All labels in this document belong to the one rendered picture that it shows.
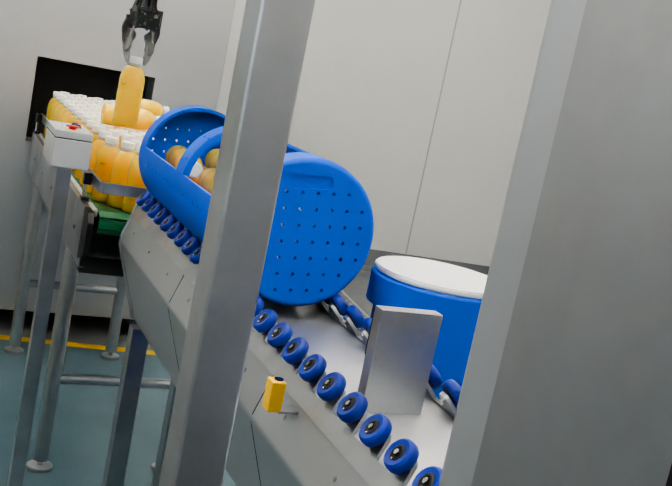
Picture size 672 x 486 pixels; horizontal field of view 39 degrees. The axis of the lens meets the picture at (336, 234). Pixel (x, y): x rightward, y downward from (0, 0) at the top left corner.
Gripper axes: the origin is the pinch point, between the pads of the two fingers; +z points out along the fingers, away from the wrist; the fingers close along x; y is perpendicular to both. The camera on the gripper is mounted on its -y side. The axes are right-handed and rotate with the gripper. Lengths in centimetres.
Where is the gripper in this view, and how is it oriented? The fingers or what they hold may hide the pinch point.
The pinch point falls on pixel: (135, 58)
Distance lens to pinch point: 267.4
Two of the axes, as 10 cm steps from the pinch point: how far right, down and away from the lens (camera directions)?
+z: -2.1, 9.6, 1.8
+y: 3.9, 2.5, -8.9
